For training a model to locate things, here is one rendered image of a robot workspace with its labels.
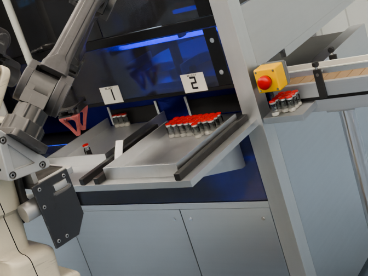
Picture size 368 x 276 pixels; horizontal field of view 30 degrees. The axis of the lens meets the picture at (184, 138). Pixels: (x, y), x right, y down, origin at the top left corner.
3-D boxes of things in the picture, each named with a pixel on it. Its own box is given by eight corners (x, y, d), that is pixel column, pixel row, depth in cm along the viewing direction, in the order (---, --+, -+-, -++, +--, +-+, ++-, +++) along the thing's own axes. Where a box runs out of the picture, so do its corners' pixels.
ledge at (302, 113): (283, 106, 215) (281, 101, 215) (321, 102, 208) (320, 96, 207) (264, 124, 205) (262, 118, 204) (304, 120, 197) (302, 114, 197)
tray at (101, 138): (110, 126, 249) (107, 118, 248) (167, 120, 234) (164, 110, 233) (49, 168, 224) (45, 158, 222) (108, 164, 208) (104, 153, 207)
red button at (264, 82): (263, 87, 200) (259, 74, 199) (275, 85, 197) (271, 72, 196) (258, 91, 197) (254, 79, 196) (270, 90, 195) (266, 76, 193)
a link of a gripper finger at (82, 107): (96, 125, 221) (85, 98, 217) (87, 134, 214) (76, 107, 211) (77, 128, 223) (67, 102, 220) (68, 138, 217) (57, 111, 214)
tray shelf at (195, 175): (101, 132, 253) (99, 127, 252) (269, 114, 212) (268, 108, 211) (11, 194, 216) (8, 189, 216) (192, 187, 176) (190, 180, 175)
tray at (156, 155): (170, 131, 221) (166, 121, 220) (238, 124, 206) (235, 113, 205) (106, 179, 196) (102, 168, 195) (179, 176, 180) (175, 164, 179)
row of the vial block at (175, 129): (171, 135, 215) (167, 122, 214) (219, 131, 205) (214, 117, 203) (167, 138, 213) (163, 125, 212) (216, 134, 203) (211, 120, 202)
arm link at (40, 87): (15, 105, 141) (39, 116, 142) (36, 63, 144) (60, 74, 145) (13, 116, 150) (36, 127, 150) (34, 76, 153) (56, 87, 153)
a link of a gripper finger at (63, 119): (93, 127, 219) (83, 100, 216) (85, 136, 213) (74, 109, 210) (75, 131, 222) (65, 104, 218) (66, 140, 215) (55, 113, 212)
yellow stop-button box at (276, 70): (269, 85, 206) (263, 62, 204) (291, 82, 202) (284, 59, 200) (258, 94, 200) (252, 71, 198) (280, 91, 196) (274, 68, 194)
